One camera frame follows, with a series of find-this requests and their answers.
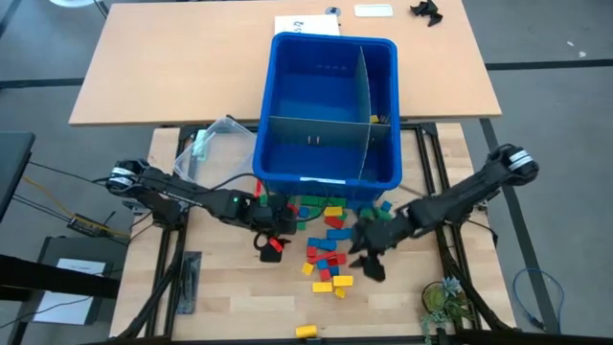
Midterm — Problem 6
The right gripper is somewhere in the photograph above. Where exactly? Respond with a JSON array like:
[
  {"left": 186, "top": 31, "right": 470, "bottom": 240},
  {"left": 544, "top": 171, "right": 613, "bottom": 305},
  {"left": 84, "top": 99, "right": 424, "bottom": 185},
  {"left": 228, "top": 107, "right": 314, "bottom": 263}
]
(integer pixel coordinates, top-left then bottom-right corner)
[{"left": 349, "top": 210, "right": 418, "bottom": 283}]

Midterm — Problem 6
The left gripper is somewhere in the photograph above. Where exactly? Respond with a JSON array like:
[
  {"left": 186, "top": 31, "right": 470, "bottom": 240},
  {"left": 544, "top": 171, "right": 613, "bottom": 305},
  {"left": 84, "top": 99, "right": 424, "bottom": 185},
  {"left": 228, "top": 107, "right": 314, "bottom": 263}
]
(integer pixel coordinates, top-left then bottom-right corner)
[{"left": 248, "top": 199, "right": 299, "bottom": 264}]

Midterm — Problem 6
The clear plastic block container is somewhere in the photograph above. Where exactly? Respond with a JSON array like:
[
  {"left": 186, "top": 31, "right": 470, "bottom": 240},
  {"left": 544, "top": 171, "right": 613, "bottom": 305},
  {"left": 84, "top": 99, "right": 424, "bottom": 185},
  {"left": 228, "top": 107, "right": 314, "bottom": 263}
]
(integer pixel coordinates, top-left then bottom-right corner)
[{"left": 171, "top": 116, "right": 259, "bottom": 192}]

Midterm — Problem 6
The grey divider with short slots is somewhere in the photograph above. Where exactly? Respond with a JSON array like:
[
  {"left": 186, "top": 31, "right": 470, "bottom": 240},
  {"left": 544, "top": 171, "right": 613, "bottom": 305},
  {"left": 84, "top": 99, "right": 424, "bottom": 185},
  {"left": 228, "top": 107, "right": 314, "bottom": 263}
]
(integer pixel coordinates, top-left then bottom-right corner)
[{"left": 266, "top": 116, "right": 392, "bottom": 148}]

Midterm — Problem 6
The large blue plastic bin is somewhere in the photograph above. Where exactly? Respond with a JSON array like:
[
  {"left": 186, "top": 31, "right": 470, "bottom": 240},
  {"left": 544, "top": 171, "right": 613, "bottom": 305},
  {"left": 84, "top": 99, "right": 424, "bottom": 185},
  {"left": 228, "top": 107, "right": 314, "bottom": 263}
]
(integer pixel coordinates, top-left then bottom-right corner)
[{"left": 252, "top": 32, "right": 403, "bottom": 201}]

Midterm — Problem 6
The grey divider with long slots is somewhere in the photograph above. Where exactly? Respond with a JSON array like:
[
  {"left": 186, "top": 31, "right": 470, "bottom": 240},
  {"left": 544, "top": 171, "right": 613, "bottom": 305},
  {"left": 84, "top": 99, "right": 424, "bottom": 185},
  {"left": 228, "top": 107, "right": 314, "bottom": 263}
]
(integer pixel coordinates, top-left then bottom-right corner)
[{"left": 353, "top": 46, "right": 379, "bottom": 181}]

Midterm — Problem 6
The potted succulent plant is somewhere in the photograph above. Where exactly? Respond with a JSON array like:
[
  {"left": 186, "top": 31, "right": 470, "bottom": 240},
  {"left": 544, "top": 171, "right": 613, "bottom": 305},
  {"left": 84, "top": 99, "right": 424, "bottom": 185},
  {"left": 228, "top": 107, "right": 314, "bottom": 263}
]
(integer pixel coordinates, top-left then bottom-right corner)
[{"left": 420, "top": 276, "right": 480, "bottom": 344}]

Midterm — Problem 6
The small electronics board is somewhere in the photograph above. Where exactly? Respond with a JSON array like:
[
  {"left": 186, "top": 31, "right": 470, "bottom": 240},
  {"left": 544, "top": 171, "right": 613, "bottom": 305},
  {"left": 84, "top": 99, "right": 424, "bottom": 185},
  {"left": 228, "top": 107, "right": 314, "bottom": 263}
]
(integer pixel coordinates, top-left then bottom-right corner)
[{"left": 65, "top": 215, "right": 104, "bottom": 237}]

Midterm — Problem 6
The white paper sheet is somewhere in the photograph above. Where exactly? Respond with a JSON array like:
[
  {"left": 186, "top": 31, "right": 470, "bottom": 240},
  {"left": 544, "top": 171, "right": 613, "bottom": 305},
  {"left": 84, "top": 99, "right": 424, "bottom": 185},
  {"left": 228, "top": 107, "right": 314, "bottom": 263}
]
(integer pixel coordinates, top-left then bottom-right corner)
[{"left": 34, "top": 258, "right": 106, "bottom": 326}]

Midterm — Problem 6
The black metal bar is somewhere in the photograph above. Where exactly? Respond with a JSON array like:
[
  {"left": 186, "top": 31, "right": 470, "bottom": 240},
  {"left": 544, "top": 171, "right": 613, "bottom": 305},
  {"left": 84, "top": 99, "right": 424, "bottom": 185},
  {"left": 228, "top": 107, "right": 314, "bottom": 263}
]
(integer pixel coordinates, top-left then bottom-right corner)
[{"left": 0, "top": 253, "right": 121, "bottom": 301}]

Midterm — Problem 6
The black floor box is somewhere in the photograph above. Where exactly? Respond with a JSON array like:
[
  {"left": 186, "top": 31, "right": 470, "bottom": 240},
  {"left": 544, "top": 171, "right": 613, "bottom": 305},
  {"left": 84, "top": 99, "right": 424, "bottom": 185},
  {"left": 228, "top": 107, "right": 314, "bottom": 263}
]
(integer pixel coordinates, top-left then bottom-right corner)
[{"left": 31, "top": 235, "right": 116, "bottom": 327}]

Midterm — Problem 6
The beige laminate desk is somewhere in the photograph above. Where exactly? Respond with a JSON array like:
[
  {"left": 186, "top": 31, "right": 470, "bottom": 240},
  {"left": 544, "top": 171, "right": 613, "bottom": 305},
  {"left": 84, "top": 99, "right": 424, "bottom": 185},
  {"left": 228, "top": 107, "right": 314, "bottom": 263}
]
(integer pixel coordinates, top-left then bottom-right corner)
[{"left": 68, "top": 0, "right": 503, "bottom": 127}]

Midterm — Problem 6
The white cardboard box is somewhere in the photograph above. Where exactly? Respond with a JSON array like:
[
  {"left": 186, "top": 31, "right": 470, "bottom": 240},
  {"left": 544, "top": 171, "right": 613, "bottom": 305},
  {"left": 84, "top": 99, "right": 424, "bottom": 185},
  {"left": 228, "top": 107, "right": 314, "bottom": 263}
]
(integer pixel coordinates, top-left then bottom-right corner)
[{"left": 274, "top": 13, "right": 341, "bottom": 37}]

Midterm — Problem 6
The white flat rectangular pad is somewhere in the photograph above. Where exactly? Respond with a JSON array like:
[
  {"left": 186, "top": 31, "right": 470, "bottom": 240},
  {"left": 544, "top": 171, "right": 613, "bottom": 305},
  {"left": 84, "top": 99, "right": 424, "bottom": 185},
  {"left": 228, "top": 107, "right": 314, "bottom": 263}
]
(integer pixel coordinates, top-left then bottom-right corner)
[{"left": 353, "top": 3, "right": 395, "bottom": 19}]

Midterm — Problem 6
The black side table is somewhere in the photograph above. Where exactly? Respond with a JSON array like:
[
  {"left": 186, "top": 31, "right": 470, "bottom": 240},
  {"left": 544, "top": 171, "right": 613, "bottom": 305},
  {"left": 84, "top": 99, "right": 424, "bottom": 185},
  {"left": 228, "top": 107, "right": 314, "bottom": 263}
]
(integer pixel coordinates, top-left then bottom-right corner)
[{"left": 0, "top": 131, "right": 37, "bottom": 221}]

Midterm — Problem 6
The white round object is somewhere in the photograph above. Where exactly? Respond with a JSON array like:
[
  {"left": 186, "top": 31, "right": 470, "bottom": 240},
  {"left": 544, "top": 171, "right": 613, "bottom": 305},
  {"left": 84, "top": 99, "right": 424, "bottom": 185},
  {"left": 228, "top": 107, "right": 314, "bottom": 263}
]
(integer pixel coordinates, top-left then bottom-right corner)
[{"left": 49, "top": 0, "right": 97, "bottom": 9}]

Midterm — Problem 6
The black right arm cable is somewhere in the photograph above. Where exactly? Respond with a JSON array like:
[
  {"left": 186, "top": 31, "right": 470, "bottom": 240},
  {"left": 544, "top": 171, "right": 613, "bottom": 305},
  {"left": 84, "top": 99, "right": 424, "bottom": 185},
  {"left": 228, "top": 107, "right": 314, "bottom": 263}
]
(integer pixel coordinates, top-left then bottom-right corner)
[{"left": 399, "top": 183, "right": 427, "bottom": 200}]

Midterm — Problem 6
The black aluminium rig frame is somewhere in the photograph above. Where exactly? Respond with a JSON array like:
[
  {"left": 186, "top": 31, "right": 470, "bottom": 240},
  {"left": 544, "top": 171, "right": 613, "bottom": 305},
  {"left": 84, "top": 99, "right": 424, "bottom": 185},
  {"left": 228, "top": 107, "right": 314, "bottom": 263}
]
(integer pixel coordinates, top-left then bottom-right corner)
[{"left": 114, "top": 122, "right": 523, "bottom": 345}]

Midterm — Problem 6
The blue coiled floor cable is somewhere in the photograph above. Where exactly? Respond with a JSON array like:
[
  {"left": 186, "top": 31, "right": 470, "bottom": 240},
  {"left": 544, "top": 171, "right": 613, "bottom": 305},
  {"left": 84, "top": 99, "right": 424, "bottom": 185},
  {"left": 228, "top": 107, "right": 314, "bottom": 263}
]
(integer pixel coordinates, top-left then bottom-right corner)
[{"left": 511, "top": 267, "right": 566, "bottom": 332}]

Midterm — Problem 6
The yellow floor cable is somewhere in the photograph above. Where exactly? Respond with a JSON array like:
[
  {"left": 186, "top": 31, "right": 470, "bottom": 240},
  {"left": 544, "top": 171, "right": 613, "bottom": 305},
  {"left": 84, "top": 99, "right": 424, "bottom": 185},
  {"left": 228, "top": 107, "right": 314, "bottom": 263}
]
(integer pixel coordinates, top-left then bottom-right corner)
[{"left": 21, "top": 175, "right": 130, "bottom": 237}]

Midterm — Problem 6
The black plastic bracket part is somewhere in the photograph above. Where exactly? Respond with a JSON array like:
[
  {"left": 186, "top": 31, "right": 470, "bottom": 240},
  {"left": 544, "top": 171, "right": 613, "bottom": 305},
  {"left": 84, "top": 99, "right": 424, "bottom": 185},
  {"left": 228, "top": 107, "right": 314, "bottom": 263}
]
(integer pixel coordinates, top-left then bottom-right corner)
[{"left": 409, "top": 0, "right": 444, "bottom": 28}]

